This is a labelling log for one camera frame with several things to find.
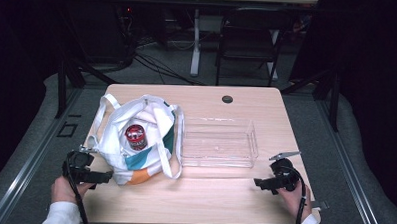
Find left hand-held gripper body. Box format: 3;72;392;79
61;143;99;186

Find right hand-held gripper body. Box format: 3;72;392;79
267;149;302;193

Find red can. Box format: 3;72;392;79
123;123;150;152

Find white tote bag colour patches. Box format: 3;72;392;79
85;92;187;189

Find clear plastic container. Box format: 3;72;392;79
180;115;261;170

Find person's right hand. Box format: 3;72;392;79
276;179;314;224

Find person's left hand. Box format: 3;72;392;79
50;175;96;206

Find black metal stand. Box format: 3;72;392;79
52;50;121;121
278;61;343;133

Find white desk with legs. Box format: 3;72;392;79
170;0;320;82

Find black folding chair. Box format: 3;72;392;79
214;6;286;89

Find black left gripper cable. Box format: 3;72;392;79
62;156;94;224

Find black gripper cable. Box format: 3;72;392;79
281;165;309;224
62;156;94;224

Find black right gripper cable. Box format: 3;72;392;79
281;165;309;224

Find black floor cables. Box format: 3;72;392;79
113;35;208;87

